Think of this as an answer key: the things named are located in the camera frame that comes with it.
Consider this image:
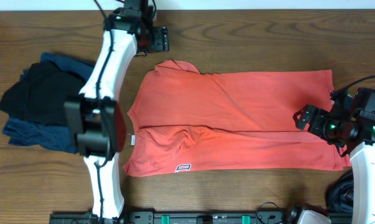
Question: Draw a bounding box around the folded navy blue garment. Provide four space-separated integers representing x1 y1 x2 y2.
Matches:
2 52 94 154

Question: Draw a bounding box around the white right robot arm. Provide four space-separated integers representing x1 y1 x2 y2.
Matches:
293 105 375 223

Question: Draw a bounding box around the dark patterned garment pile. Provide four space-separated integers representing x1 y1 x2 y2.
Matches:
325 170 354 214

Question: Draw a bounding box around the folded black garment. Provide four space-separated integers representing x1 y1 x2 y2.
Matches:
0 61 85 126

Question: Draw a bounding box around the coral red t-shirt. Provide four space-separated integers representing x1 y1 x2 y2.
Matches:
124 60 350 177

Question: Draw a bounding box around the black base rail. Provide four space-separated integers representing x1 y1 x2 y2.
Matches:
49 201 353 224

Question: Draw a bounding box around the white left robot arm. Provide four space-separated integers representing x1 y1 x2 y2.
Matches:
50 4 169 223

